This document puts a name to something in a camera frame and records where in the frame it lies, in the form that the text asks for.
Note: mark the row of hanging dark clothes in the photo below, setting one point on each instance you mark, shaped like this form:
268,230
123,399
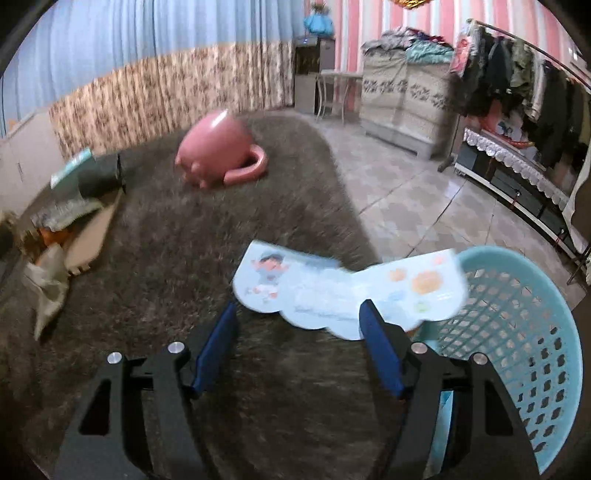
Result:
521,78

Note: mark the colourful printed bag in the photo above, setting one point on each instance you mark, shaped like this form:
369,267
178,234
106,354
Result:
505,127

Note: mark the light blue printed paper card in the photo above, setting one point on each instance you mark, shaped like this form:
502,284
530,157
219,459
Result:
323,295

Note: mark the small pale stool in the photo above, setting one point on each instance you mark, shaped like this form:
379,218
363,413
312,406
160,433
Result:
339,76

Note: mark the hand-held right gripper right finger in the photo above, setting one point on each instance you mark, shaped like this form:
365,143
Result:
381,350

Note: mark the grey wrapper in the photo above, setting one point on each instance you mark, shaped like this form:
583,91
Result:
64,212

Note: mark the low dark bench cabinet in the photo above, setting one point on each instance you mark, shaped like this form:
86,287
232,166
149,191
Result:
508,180

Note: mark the orange wrapper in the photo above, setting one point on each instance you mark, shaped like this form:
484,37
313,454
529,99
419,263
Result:
55,235

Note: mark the pile of folded clothes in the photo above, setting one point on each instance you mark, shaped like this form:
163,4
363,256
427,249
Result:
411,46

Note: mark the beige wrapper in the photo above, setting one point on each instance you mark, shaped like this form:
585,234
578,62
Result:
48,286

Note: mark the brown cardboard piece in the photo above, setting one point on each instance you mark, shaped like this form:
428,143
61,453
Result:
90,240

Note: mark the red gold heart wall decoration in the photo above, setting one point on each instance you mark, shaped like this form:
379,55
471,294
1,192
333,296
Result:
406,3

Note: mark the pink printed hanging cloth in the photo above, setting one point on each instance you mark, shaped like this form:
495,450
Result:
464,53

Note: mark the cabinet with patterned cover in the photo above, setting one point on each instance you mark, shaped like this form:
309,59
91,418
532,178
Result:
401,101

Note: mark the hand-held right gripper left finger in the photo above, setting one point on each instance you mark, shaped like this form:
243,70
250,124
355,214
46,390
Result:
217,346

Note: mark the white low cabinet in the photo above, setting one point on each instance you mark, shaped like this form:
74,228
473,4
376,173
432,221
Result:
27,157

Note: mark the grey water dispenser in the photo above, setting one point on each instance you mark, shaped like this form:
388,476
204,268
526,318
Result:
314,69

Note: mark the blue and floral curtain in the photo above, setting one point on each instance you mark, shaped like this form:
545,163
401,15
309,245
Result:
138,69

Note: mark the pink pig-shaped plastic pot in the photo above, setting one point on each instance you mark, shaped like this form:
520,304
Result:
212,143

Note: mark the light blue plastic basket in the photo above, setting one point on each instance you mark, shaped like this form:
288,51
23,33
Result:
521,323

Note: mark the teal printed carton box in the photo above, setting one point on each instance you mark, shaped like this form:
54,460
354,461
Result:
74,166

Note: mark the metal clothes rack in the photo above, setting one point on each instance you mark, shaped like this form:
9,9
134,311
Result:
531,41

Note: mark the grey-brown shaggy rug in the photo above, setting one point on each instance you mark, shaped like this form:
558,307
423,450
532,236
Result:
184,240

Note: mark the dark green packet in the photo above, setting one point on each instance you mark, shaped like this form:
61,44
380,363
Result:
104,173

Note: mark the white lace cloth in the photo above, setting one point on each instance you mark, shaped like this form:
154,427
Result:
508,159

